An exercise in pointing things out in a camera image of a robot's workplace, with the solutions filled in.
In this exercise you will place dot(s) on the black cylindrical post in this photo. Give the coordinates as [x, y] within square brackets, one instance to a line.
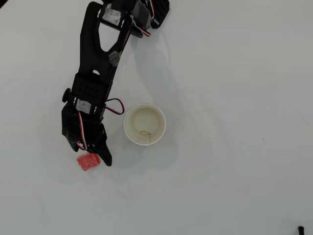
[300, 231]

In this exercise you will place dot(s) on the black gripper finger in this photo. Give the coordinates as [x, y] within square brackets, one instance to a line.
[106, 156]
[73, 143]

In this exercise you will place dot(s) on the red sugared gummy cube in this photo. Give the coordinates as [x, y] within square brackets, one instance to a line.
[86, 162]

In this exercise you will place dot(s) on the tan paper cup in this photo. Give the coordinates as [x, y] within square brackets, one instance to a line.
[144, 122]

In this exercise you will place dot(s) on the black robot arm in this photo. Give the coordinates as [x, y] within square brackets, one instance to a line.
[90, 49]

